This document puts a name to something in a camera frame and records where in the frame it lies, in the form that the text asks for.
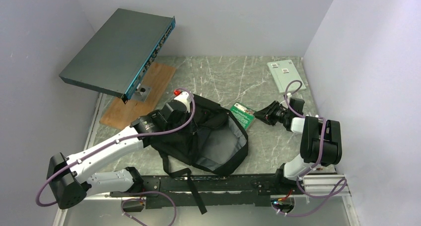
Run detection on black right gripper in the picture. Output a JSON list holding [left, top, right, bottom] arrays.
[[253, 101, 289, 126]]

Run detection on green book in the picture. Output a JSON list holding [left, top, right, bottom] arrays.
[[230, 102, 255, 131]]

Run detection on black student backpack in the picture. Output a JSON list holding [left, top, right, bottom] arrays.
[[148, 95, 249, 214]]

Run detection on pale green notebook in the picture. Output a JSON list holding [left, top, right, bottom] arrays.
[[267, 60, 306, 94]]

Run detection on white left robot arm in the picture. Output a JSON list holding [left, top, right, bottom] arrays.
[[45, 92, 197, 209]]

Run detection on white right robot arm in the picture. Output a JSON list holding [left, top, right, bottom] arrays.
[[254, 97, 342, 194]]

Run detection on brown wooden board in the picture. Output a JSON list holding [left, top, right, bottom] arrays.
[[100, 63, 176, 130]]

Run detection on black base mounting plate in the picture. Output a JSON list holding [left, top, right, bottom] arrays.
[[110, 173, 306, 209]]

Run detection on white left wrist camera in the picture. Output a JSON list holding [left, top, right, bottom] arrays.
[[174, 89, 192, 113]]

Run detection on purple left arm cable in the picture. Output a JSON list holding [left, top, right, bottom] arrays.
[[35, 87, 196, 226]]

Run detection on grey metal stand bracket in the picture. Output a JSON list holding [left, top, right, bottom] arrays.
[[131, 84, 152, 102]]

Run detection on grey network switch box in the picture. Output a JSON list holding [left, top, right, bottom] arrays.
[[59, 8, 176, 103]]

